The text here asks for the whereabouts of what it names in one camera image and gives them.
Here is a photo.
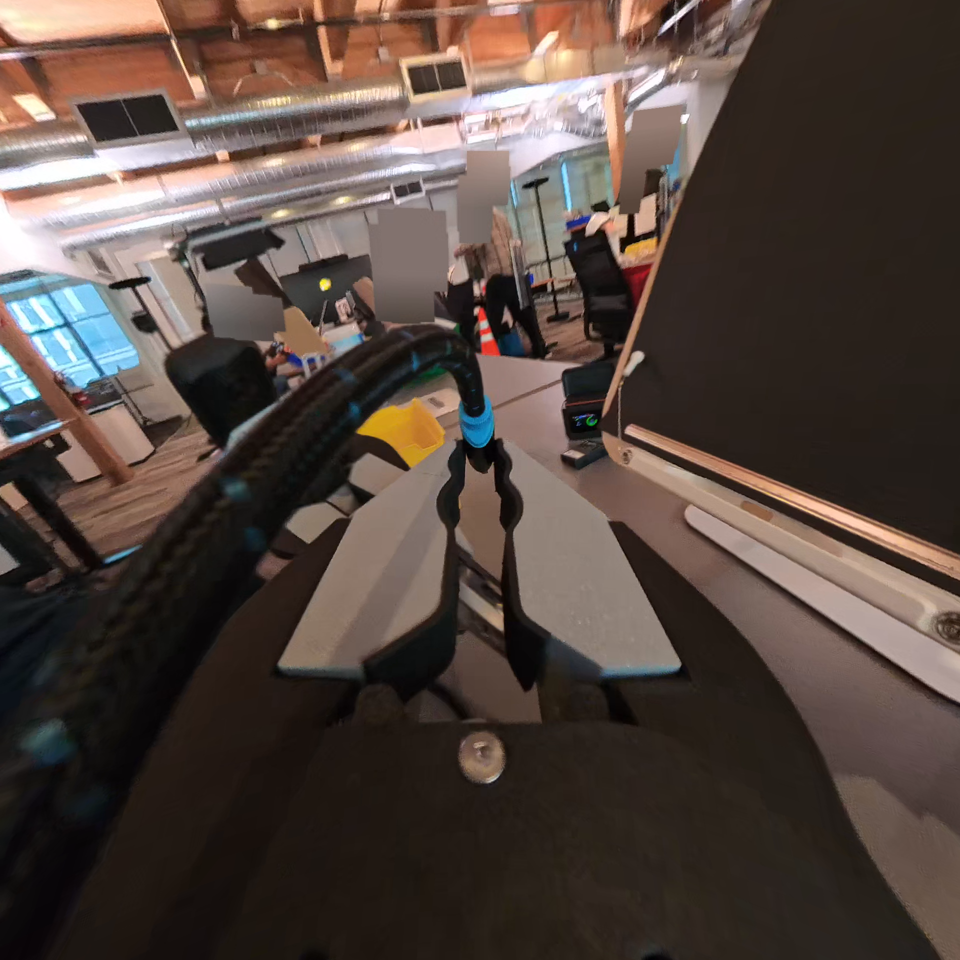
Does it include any black padded chair back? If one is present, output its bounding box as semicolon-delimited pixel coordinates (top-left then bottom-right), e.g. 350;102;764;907
165;336;279;450

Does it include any black tv screen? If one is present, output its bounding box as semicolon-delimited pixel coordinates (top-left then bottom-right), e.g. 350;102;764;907
279;253;374;325

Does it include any black office chair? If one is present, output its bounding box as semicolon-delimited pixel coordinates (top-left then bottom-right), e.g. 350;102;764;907
564;228;637;358

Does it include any glass window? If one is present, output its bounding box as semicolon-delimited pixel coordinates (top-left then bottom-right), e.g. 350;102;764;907
0;279;141;412

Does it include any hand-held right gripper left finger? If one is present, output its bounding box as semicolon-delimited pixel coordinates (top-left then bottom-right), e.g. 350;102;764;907
277;442;466;680

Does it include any black braided hdmi cable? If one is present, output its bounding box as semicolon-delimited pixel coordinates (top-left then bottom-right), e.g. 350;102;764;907
0;324;498;901

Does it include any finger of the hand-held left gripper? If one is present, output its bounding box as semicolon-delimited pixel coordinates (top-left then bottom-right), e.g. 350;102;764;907
348;453;414;502
285;504;350;555

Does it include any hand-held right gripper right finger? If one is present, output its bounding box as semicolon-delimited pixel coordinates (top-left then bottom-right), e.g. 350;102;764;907
495;440;682;676

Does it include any yellow plastic bin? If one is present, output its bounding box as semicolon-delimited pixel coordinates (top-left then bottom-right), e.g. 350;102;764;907
355;397;448;471

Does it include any black board on white stand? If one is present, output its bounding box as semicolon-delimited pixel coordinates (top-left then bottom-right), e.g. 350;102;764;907
600;0;960;708

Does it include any wooden post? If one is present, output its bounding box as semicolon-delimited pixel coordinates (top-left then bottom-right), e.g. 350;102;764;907
0;298;135;487

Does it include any black charging case with display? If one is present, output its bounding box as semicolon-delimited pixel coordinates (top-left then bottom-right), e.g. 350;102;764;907
560;360;625;444

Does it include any silver ventilation duct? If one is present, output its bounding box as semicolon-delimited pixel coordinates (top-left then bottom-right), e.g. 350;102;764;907
0;63;676;175
0;142;481;253

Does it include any ceiling vent grille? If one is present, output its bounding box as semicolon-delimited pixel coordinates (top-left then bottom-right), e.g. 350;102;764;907
400;50;473;103
70;88;190;153

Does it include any black light stand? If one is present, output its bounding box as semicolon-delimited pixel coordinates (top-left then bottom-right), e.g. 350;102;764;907
522;177;572;325

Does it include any white cabinet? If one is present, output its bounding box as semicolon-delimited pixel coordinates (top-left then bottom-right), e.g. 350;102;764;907
56;405;156;483

